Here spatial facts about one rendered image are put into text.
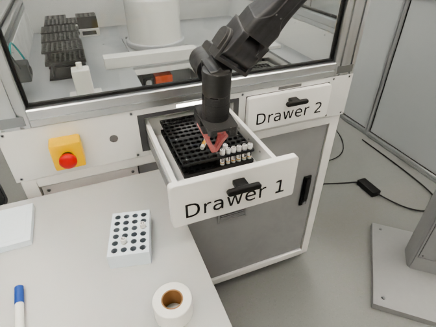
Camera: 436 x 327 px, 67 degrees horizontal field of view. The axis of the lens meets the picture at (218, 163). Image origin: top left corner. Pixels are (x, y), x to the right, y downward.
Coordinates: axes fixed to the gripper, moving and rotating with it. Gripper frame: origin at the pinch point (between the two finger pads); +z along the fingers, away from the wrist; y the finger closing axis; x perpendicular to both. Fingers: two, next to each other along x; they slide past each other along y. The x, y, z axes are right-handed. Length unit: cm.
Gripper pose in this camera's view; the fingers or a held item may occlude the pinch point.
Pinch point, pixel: (214, 148)
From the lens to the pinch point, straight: 74.9
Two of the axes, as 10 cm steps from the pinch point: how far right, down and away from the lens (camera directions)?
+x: -9.4, 2.0, -2.7
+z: -0.3, 7.4, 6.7
